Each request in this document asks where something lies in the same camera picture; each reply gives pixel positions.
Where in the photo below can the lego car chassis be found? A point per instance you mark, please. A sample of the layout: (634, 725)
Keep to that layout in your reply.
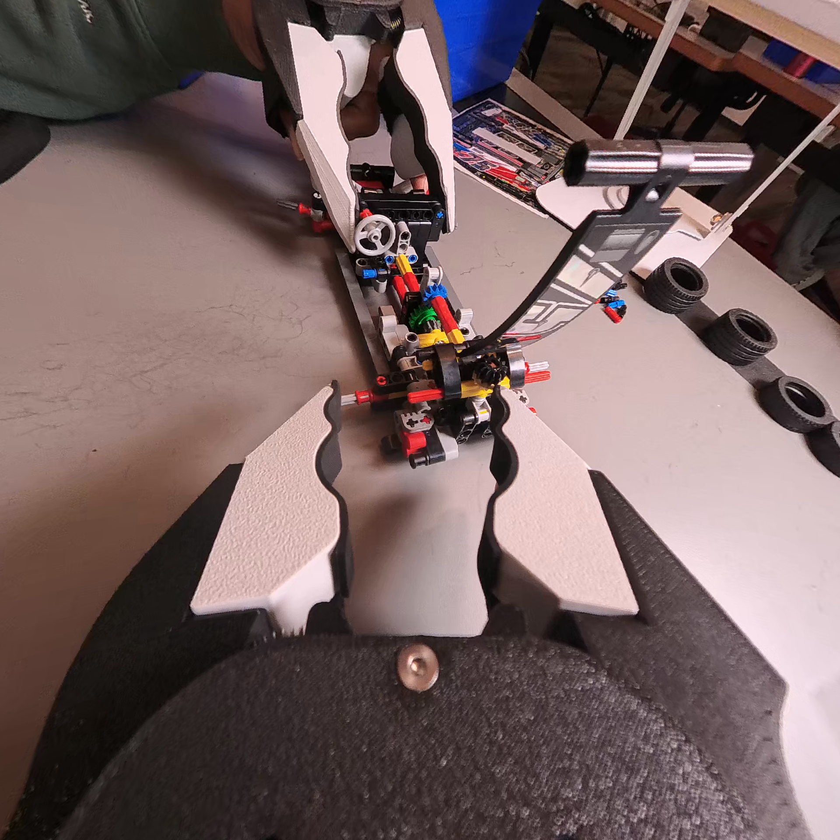
(420, 315)

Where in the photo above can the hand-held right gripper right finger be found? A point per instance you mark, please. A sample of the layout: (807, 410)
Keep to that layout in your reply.
(558, 531)

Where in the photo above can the colourful sticker sheet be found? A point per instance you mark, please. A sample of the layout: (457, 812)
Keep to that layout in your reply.
(505, 151)

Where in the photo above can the person's left forearm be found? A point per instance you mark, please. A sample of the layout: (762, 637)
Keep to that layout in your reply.
(98, 59)

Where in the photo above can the pile of small lego pins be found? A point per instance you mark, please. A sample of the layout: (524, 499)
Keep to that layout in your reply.
(613, 308)

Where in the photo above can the small blue storage bin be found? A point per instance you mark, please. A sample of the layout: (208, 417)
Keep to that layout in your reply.
(787, 56)

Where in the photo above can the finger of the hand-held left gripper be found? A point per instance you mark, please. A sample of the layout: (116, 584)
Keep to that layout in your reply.
(426, 111)
(318, 105)

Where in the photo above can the large blue parts bin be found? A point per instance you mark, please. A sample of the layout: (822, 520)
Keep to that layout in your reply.
(485, 46)

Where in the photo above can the wooden workbench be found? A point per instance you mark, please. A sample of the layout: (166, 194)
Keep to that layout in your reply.
(741, 62)

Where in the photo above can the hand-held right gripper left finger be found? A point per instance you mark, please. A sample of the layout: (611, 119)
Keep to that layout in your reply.
(275, 525)

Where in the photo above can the white book stand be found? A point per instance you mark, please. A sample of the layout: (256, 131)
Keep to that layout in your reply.
(577, 197)

